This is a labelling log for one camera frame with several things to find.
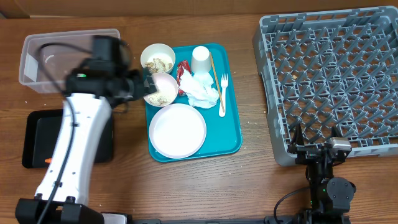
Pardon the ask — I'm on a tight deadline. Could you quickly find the pink bowl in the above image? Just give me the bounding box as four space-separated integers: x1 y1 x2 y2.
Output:
144 73 178 107

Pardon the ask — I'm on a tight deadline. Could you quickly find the white bowl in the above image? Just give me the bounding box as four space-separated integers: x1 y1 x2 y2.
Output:
141 44 176 73

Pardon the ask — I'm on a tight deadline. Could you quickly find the white napkin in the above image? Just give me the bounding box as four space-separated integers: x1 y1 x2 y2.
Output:
179 69 219 109

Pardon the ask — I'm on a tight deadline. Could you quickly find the white paper cup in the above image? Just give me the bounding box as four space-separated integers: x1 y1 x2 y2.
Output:
191 46 211 73

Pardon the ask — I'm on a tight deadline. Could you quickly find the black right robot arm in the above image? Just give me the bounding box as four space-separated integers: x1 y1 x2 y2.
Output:
288 124 356 224

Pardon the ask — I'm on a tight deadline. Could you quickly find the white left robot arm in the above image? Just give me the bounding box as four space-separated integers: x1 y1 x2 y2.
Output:
15 35 157 223

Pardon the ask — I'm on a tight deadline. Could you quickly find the grey dishwasher rack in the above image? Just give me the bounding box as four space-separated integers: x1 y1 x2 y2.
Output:
252 6 397 166

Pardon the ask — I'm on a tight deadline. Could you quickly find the red snack wrapper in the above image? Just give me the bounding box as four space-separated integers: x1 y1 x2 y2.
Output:
176 60 192 96

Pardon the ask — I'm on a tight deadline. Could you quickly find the large white plate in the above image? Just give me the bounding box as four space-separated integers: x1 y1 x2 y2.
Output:
149 103 206 159

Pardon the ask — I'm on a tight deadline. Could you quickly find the wooden chopstick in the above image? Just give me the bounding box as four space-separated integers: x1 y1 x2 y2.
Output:
210 52 225 113

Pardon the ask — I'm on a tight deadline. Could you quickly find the white plastic fork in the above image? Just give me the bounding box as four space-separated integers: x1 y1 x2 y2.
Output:
219 73 228 117

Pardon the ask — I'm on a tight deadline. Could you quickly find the clear plastic bin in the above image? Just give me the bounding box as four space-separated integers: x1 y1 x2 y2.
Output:
19 29 120 93

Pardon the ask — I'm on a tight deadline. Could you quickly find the black tray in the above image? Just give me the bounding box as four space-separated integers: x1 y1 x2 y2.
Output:
22 109 114 169

